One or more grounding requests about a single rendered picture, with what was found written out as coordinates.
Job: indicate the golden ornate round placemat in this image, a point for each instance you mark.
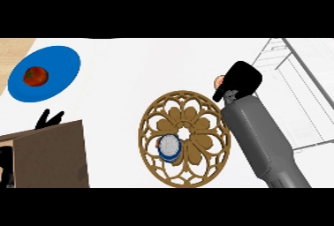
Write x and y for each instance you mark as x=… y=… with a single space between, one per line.
x=202 y=141

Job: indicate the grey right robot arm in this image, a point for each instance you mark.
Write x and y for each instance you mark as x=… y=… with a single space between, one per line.
x=260 y=141

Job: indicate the blue round plate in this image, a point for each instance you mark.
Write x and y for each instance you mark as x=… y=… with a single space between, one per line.
x=57 y=63

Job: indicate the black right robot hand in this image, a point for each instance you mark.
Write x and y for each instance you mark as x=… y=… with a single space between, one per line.
x=241 y=78

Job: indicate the pale wooden cutting board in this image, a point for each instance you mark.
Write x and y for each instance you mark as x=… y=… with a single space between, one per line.
x=10 y=54

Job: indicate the blue can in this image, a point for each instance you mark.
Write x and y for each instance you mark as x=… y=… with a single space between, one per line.
x=168 y=147

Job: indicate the pink cupcake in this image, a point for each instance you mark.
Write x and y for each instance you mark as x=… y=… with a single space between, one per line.
x=219 y=82

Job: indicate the red tomato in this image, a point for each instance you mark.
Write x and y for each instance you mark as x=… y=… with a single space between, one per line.
x=35 y=76

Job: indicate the brown wooden cabinet door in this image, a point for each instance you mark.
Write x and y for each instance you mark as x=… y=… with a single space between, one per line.
x=49 y=156

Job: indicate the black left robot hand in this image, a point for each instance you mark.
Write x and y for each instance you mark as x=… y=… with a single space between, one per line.
x=44 y=120

